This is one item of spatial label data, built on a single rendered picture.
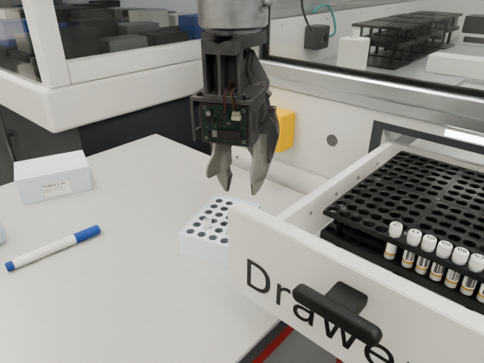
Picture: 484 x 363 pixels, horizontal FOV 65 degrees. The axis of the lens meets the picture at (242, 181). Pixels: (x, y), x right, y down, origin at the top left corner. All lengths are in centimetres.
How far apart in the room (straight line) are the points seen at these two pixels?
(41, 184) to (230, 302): 44
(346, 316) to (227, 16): 29
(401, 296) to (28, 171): 68
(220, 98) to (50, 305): 35
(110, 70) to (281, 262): 77
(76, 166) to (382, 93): 56
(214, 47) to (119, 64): 67
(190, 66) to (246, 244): 86
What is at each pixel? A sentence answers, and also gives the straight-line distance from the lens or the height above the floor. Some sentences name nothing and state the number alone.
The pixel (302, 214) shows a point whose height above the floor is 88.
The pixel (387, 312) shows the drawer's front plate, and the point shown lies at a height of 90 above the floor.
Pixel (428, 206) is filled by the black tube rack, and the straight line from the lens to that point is 49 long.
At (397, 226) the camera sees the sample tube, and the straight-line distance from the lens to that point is 42.
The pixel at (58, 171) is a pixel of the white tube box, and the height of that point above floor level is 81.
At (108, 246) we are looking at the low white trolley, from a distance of 64.
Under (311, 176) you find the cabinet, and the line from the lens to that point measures 75.
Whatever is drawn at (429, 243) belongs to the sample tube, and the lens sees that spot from 41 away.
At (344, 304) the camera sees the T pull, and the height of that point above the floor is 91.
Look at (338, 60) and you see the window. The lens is 68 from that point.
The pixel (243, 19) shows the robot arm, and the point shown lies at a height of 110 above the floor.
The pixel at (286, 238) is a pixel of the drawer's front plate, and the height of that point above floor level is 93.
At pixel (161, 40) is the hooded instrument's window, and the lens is 114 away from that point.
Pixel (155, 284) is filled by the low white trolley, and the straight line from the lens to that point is 56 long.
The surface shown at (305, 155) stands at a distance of 74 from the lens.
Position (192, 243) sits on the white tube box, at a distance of 58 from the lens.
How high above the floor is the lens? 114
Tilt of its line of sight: 29 degrees down
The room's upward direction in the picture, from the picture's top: straight up
